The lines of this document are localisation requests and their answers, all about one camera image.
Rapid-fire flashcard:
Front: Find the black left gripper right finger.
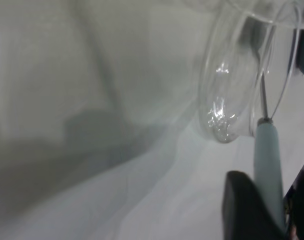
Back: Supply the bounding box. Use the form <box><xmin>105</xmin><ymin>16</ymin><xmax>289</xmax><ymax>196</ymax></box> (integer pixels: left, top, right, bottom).
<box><xmin>283</xmin><ymin>144</ymin><xmax>304</xmax><ymax>240</ymax></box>

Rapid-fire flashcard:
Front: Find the metal spoon with white handle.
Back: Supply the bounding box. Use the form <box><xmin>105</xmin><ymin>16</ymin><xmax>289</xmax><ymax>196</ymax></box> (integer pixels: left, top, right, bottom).
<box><xmin>252</xmin><ymin>72</ymin><xmax>287</xmax><ymax>235</ymax></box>

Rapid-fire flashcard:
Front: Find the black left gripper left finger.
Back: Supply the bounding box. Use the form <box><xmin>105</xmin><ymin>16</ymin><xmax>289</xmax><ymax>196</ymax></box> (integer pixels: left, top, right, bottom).
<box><xmin>221</xmin><ymin>170</ymin><xmax>287</xmax><ymax>240</ymax></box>

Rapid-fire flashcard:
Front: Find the clear round glass lid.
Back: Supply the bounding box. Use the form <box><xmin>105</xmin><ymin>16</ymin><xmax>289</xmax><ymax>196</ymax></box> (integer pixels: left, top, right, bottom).
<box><xmin>196</xmin><ymin>0</ymin><xmax>303</xmax><ymax>145</ymax></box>

